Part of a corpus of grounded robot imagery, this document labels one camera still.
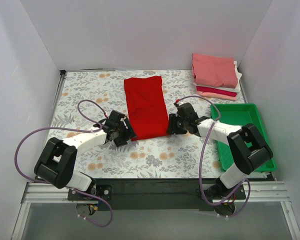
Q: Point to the light pink folded shirt bottom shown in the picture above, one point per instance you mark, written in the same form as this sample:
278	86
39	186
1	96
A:
216	95

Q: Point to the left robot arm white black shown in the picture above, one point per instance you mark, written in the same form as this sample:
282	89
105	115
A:
56	164

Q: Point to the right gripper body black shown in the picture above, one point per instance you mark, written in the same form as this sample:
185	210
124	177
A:
173	124

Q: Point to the floral patterned table mat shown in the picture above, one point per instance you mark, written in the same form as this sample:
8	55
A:
89	95

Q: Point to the red t shirt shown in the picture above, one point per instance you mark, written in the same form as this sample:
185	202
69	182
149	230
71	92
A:
147	111

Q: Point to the crimson folded shirt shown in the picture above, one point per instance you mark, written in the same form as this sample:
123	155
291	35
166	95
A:
216	91

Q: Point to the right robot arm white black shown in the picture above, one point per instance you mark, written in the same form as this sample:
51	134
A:
248	147

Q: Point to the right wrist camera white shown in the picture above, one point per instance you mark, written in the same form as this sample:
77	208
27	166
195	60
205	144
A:
179	102

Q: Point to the salmon pink folded shirt top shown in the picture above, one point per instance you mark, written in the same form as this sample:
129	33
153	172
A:
218	72

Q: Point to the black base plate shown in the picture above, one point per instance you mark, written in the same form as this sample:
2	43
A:
157	193

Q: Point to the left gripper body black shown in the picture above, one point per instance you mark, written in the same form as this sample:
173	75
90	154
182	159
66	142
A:
126	132

